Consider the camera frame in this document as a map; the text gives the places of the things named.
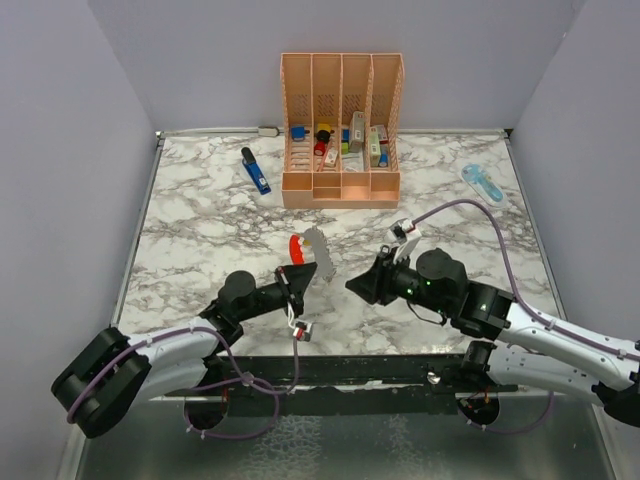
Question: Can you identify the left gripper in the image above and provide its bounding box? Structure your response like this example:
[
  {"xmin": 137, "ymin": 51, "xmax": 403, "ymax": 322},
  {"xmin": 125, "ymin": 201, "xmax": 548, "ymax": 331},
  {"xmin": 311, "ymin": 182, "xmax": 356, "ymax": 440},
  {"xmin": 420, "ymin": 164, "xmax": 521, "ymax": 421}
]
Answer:
[{"xmin": 237, "ymin": 261, "xmax": 317, "ymax": 322}]

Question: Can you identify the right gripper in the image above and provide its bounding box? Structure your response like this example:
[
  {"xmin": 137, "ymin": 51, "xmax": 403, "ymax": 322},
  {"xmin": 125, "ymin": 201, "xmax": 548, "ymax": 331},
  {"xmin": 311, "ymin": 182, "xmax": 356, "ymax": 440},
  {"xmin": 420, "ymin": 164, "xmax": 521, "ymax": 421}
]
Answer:
[{"xmin": 346, "ymin": 246, "xmax": 452, "ymax": 316}]

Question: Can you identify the metal key holder red handle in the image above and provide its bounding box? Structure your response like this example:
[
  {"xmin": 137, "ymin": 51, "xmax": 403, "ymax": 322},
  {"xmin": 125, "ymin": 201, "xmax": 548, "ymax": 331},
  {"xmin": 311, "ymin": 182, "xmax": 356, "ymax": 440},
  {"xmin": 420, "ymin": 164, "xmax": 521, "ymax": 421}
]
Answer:
[{"xmin": 288, "ymin": 227, "xmax": 336, "ymax": 283}]

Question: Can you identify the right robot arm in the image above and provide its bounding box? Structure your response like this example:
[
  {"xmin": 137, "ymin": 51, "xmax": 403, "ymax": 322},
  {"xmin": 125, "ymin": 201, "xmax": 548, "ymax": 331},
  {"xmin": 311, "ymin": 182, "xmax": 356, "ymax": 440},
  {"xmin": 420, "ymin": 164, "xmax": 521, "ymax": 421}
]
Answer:
[{"xmin": 345, "ymin": 246, "xmax": 639, "ymax": 427}]

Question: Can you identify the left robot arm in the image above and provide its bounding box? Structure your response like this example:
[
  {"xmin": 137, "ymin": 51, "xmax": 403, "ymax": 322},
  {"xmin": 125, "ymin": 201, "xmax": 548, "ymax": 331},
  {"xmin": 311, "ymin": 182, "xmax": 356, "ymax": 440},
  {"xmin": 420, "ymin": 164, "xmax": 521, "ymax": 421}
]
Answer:
[{"xmin": 51, "ymin": 262, "xmax": 317, "ymax": 439}]

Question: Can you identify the blue stapler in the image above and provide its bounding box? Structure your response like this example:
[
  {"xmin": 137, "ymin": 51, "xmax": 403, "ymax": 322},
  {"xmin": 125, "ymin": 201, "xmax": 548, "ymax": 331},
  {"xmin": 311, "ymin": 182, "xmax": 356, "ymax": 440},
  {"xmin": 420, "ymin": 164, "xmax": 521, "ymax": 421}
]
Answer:
[{"xmin": 241, "ymin": 147, "xmax": 271, "ymax": 195}]

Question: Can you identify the black red bottle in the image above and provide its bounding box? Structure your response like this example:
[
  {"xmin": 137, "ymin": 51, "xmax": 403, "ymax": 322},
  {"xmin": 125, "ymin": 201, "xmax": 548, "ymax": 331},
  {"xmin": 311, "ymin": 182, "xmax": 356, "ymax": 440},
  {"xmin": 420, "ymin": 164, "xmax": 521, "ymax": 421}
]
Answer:
[{"xmin": 314, "ymin": 129, "xmax": 331, "ymax": 156}]

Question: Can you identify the blue cube in organizer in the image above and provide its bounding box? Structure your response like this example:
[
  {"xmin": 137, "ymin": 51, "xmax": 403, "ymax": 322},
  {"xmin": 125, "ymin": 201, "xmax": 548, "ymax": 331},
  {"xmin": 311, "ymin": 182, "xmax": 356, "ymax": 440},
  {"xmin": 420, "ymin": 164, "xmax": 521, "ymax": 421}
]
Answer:
[{"xmin": 290, "ymin": 125, "xmax": 309, "ymax": 142}]

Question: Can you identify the white red box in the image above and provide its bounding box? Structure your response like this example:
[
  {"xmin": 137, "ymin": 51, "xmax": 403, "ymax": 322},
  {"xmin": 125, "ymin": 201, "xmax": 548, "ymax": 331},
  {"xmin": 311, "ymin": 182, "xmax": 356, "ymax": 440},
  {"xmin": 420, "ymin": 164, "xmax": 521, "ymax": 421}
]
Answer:
[{"xmin": 369, "ymin": 124, "xmax": 389, "ymax": 168}]

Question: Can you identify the blue blister pack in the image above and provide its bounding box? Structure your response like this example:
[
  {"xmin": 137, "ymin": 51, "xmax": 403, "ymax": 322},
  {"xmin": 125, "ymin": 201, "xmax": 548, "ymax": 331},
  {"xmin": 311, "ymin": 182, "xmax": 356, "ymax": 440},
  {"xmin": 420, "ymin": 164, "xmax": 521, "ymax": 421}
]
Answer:
[{"xmin": 461, "ymin": 163, "xmax": 506, "ymax": 207}]

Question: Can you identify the grey green box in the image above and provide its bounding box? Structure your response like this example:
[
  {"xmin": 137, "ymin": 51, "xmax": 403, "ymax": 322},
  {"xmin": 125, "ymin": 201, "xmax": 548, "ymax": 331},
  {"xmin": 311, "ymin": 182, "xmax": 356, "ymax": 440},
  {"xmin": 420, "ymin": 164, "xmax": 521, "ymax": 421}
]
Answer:
[{"xmin": 348, "ymin": 111, "xmax": 365, "ymax": 153}]

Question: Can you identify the peach desk organizer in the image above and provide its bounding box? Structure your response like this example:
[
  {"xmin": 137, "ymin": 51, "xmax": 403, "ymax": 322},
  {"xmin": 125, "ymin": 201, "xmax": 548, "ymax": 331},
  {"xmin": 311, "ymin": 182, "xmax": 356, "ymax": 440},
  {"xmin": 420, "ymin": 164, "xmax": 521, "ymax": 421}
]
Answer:
[{"xmin": 280, "ymin": 53, "xmax": 405, "ymax": 209}]

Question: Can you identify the aluminium rail frame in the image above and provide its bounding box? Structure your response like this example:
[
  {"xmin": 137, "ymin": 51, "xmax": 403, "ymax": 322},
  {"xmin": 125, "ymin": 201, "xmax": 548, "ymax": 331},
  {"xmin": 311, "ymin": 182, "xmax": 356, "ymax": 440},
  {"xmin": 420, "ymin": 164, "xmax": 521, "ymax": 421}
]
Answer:
[{"xmin": 65, "ymin": 132, "xmax": 615, "ymax": 479}]

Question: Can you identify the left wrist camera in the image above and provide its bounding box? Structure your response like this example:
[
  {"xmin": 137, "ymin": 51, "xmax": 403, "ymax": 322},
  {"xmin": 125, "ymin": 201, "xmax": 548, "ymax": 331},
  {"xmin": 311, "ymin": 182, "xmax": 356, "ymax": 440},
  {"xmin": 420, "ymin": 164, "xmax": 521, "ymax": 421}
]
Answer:
[{"xmin": 292, "ymin": 320, "xmax": 313, "ymax": 342}]

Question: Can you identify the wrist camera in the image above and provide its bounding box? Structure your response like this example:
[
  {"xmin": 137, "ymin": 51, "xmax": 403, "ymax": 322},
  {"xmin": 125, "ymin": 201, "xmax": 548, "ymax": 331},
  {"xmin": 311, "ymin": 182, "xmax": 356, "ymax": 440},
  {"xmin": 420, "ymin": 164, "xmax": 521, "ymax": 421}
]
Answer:
[
  {"xmin": 292, "ymin": 320, "xmax": 313, "ymax": 342},
  {"xmin": 387, "ymin": 218, "xmax": 422, "ymax": 263}
]

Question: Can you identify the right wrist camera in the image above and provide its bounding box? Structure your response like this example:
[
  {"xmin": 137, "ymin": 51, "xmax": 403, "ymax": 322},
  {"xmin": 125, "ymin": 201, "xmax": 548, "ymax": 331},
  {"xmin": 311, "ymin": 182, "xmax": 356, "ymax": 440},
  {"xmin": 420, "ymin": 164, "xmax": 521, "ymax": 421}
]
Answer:
[{"xmin": 387, "ymin": 218, "xmax": 422, "ymax": 263}]

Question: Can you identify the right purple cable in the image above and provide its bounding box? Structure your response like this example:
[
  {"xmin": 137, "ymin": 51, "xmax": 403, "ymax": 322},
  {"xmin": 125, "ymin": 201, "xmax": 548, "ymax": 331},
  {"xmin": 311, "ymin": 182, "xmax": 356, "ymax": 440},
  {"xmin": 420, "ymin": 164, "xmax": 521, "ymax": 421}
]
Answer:
[{"xmin": 409, "ymin": 199, "xmax": 640, "ymax": 435}]

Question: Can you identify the purple cable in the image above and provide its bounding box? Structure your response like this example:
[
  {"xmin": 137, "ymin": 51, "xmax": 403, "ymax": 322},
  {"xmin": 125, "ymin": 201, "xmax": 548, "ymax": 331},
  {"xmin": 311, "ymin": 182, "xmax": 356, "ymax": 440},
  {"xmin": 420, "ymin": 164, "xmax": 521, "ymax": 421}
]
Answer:
[
  {"xmin": 409, "ymin": 199, "xmax": 640, "ymax": 435},
  {"xmin": 66, "ymin": 324, "xmax": 301, "ymax": 440}
]

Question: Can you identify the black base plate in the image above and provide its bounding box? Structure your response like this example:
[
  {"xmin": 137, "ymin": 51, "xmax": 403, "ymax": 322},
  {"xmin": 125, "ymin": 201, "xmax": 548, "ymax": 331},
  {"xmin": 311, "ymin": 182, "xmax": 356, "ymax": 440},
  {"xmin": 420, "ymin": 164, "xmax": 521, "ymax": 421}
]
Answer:
[{"xmin": 164, "ymin": 354, "xmax": 532, "ymax": 429}]

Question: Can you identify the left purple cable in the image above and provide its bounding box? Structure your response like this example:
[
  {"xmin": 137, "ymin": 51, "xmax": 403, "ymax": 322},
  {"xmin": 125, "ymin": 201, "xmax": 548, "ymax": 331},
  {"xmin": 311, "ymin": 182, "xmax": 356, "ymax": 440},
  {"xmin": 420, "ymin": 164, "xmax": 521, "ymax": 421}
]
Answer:
[{"xmin": 66, "ymin": 324, "xmax": 301, "ymax": 440}]

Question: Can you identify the white plug at wall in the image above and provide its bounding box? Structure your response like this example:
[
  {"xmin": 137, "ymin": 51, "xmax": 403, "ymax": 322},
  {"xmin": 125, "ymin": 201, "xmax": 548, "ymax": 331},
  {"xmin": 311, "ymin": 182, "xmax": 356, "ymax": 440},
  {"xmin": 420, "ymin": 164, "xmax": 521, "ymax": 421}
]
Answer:
[{"xmin": 257, "ymin": 126, "xmax": 280, "ymax": 138}]

